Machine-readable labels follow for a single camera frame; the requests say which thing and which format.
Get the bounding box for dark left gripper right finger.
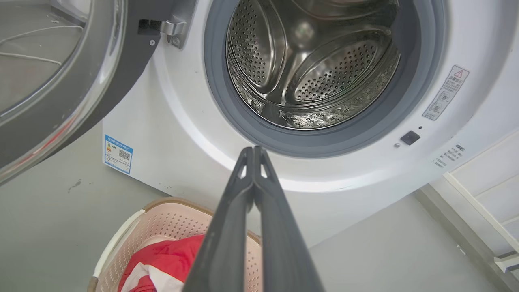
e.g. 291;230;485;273
254;146;325;292

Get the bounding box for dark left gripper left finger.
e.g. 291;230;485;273
182;146;256;292

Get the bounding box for red garment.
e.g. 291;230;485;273
118;234;205;292

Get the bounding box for cream perforated laundry basket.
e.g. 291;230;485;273
87;197;263;292

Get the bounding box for stainless steel washing machine drum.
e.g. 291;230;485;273
226;0;402;130

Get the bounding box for black washer door with glass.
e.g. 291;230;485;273
0;0;191;185

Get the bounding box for white front-load washing machine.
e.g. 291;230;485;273
102;0;519;248

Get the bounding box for grey rubber door gasket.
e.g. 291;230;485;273
204;0;446;159

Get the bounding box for blue energy label sticker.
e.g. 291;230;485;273
104;134;134;175

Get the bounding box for black door latch socket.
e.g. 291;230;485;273
400;130;421;146

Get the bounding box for dark baseboard strip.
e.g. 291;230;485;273
414;185;519;292

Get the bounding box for white printed text label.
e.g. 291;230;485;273
432;144;466;169

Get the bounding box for grey warning sticker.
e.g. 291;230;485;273
422;65;470;121

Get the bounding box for silver door hinge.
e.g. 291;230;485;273
138;15;188;50

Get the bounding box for white wall ledge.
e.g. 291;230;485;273
442;171;519;273

